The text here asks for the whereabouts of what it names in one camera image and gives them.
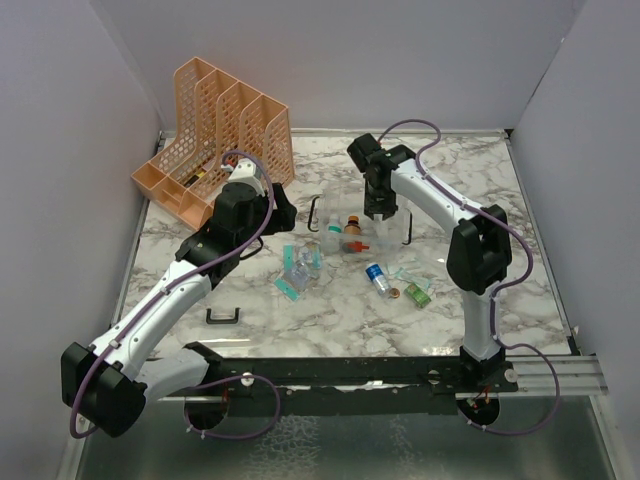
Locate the blue white medicine carton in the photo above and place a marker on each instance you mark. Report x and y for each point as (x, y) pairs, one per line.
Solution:
(380, 227)

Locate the peach plastic file organizer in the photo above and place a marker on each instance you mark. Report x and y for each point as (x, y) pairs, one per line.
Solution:
(215, 113)

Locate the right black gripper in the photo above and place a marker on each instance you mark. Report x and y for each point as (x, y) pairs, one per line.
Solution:
(370, 207)

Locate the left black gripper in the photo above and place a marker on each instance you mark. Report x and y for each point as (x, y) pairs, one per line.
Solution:
(282, 218)

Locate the blue labelled small bottle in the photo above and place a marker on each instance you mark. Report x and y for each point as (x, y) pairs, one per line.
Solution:
(378, 279)

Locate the clear teal sachet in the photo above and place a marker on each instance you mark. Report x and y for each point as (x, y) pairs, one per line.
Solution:
(410, 271)

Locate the clear teal blister packs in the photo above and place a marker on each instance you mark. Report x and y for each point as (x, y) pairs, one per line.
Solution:
(302, 266)

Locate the clear plastic medicine box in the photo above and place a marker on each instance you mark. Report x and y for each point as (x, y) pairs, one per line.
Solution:
(349, 200)

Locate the brown bottle orange cap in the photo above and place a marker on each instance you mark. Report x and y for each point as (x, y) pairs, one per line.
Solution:
(352, 226)

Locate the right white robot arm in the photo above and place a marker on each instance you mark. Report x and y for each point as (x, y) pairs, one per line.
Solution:
(479, 250)

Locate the black box lid handle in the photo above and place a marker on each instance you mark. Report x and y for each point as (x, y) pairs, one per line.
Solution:
(212, 318)

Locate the white bottle green cap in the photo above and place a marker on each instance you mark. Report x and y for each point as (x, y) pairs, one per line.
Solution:
(332, 239)

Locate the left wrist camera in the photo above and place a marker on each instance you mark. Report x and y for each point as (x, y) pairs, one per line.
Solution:
(245, 172)

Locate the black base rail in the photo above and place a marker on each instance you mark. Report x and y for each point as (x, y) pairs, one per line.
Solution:
(347, 386)

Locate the green small medicine box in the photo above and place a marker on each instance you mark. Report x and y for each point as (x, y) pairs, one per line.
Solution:
(417, 295)

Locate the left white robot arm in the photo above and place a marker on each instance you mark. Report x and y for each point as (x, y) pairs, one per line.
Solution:
(111, 381)

